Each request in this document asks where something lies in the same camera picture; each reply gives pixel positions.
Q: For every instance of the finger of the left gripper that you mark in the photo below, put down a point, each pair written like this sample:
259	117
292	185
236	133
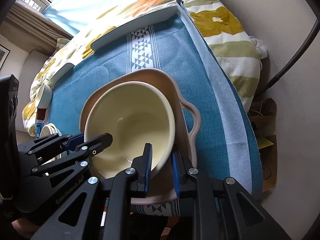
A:
50	146
89	149

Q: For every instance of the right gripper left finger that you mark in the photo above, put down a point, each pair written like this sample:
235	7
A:
142	165

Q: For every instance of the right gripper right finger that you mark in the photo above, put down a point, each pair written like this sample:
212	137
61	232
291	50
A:
183	185

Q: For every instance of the pink wavy-edged dish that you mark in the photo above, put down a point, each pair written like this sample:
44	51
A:
187	121

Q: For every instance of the cream ceramic bowl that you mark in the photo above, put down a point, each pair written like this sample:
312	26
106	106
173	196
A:
134	113

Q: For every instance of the white ceramic bowl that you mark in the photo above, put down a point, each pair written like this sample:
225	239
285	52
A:
44	96

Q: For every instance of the grey headboard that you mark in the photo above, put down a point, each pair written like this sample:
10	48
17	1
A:
32	66

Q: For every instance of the framed city picture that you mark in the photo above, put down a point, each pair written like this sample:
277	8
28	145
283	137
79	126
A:
4	53

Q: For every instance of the blue patterned tablecloth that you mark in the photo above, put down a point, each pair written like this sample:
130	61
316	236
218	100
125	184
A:
225	145

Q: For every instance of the brown curtain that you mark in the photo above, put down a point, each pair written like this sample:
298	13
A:
31	30

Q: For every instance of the floral duvet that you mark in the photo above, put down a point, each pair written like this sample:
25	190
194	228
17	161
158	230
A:
234	49

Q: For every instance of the light blue window sheet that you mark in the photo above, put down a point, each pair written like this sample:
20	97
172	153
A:
73	15

